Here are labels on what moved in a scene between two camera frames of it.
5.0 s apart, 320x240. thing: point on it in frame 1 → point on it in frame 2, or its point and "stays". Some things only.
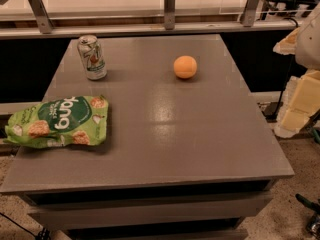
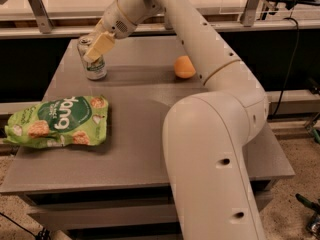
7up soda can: (93, 59) stays
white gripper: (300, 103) → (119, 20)
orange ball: (185, 67) stays
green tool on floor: (307, 203) stays
